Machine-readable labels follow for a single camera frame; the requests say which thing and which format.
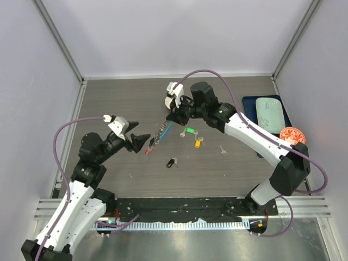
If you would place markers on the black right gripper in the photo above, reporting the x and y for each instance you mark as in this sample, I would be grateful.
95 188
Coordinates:
176 114

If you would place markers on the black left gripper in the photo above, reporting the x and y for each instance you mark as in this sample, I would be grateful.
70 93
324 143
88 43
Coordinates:
137 142

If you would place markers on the black tag key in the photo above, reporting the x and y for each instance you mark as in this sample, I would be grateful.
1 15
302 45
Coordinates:
172 162

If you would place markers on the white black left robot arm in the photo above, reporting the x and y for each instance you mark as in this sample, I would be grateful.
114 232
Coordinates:
84 202

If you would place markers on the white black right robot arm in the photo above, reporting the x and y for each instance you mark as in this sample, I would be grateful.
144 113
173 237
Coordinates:
290 162

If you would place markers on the red bowl white inside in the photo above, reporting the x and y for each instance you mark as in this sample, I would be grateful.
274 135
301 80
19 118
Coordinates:
170 103

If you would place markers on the green tag key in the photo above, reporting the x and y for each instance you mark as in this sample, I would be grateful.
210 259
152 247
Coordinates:
189 130

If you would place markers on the yellow tag key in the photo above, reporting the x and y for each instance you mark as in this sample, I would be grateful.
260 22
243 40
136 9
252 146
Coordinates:
199 142

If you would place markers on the plain silver loose key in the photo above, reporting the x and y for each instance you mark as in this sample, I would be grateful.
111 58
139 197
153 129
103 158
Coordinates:
223 152

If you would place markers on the dark blue tray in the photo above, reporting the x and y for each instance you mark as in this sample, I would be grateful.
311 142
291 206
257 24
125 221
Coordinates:
249 104

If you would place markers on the pale green rectangular plate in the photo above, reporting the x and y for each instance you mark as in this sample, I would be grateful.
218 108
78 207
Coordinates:
270 115

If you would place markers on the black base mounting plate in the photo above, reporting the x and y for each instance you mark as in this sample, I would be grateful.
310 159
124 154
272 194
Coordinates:
184 210

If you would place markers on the orange white patterned bowl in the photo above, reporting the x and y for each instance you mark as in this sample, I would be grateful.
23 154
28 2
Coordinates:
292 135

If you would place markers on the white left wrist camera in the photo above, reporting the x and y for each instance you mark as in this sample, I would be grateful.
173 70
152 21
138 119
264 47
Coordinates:
117 124

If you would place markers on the perforated cable duct strip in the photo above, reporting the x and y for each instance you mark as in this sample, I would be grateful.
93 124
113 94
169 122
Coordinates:
199 225

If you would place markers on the aluminium frame rail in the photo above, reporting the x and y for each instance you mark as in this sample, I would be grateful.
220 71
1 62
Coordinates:
46 17

